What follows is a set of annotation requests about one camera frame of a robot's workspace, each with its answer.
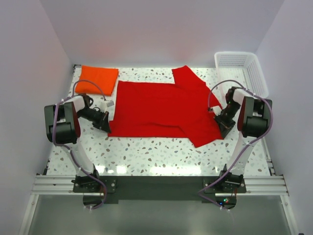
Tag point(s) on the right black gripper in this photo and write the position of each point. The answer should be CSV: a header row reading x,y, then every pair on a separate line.
x,y
225,127

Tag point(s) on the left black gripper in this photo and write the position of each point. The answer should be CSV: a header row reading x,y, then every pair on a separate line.
x,y
105,125

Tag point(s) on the red t shirt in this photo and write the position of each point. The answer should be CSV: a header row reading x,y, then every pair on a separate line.
x,y
166,110

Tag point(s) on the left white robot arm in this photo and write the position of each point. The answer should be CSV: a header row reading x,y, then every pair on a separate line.
x,y
63,130

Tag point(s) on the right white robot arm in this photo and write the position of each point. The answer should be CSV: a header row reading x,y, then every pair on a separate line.
x,y
253,117

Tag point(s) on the folded orange t shirt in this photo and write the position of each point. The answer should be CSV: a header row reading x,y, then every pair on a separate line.
x,y
104,78

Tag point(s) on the white plastic basket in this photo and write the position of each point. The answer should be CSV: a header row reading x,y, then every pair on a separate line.
x,y
243,67

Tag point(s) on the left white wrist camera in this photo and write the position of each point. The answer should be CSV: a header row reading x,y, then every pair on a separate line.
x,y
105,104

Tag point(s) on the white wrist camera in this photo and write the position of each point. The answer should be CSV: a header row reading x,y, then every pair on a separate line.
x,y
105,104
216,110

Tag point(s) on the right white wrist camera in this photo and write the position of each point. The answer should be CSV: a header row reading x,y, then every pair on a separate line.
x,y
216,110

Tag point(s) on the aluminium rail frame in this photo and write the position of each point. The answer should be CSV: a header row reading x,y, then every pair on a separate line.
x,y
253,186

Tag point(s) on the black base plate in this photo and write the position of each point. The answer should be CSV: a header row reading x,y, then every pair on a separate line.
x,y
175,188

